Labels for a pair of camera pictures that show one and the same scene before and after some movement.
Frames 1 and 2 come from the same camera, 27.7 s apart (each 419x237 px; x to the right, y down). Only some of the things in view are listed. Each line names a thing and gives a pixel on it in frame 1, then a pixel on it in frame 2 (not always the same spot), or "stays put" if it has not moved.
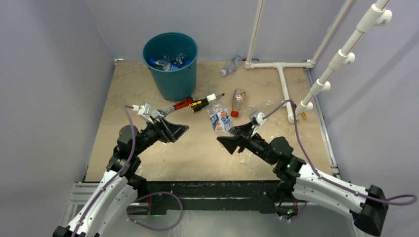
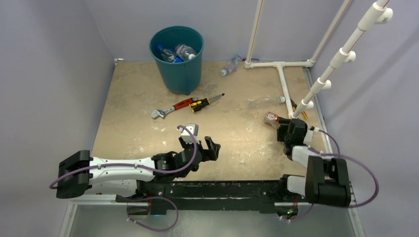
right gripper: [231, 143] to [280, 131]
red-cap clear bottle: [237, 101] to [271, 119]
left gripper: [166, 131] to [211, 153]
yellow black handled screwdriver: [197, 105] stays put
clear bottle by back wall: [232, 65] stays put
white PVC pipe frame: [377, 15] stays put
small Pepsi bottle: [162, 64] to [177, 59]
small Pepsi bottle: [181, 59] to [166, 54]
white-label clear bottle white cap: [221, 119] to [185, 53]
